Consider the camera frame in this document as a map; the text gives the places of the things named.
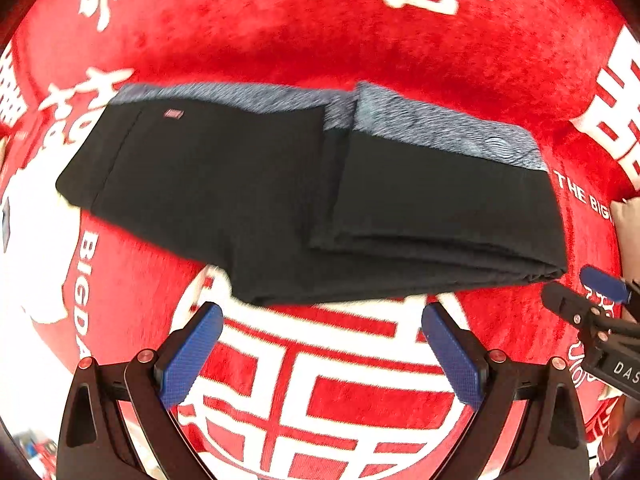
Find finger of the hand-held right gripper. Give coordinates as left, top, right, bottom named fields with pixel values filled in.
left=580, top=265, right=632, bottom=305
left=542, top=282, right=603, bottom=333

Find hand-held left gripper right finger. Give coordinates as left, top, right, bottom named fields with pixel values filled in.
left=421, top=301, right=591, bottom=480

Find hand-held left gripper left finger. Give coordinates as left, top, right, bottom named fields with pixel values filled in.
left=57, top=301, right=225, bottom=480

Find black pants with blue stripes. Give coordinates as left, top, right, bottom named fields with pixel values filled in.
left=55, top=80, right=569, bottom=307

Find white pillow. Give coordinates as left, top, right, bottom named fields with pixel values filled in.
left=612, top=199, right=640, bottom=281

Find red printed blanket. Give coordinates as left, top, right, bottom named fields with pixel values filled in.
left=0, top=0, right=640, bottom=480

